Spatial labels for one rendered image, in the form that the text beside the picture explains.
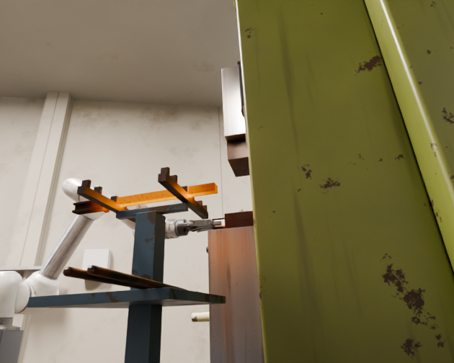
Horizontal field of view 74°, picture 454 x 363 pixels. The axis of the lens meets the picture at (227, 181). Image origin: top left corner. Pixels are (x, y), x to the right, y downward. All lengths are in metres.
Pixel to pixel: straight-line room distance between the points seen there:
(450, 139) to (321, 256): 0.40
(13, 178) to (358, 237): 4.61
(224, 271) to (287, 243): 0.35
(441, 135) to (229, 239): 0.69
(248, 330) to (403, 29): 0.99
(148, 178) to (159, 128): 0.85
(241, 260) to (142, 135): 3.91
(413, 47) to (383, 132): 0.23
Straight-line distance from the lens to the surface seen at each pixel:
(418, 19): 1.08
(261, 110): 0.98
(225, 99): 1.50
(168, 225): 1.39
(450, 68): 0.98
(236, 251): 1.09
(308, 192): 0.85
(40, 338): 4.35
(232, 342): 1.08
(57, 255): 1.94
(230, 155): 1.39
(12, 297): 1.87
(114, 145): 4.79
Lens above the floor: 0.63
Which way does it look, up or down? 24 degrees up
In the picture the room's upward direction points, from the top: 3 degrees counter-clockwise
